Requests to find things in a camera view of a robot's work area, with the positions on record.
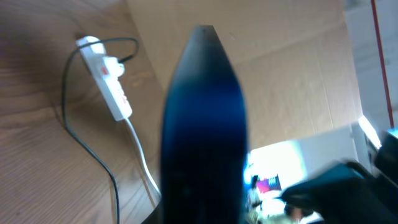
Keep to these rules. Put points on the brown cardboard box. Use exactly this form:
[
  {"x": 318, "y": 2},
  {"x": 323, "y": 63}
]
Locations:
[{"x": 293, "y": 58}]

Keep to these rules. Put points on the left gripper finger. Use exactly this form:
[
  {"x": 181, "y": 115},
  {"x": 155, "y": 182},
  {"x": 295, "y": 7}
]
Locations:
[{"x": 346, "y": 193}]

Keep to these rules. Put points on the white box in background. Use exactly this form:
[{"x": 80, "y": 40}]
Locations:
[{"x": 296, "y": 160}]

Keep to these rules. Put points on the white charger adapter plug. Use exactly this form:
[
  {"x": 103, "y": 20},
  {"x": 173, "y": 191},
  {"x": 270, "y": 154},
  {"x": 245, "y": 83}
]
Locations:
[{"x": 93, "y": 49}]

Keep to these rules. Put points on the blue Samsung Galaxy smartphone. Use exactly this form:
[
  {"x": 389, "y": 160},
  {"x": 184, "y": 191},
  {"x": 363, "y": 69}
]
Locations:
[{"x": 204, "y": 136}]

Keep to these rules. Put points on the white power strip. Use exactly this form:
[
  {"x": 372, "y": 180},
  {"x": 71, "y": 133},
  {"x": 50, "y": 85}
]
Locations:
[{"x": 106, "y": 71}]

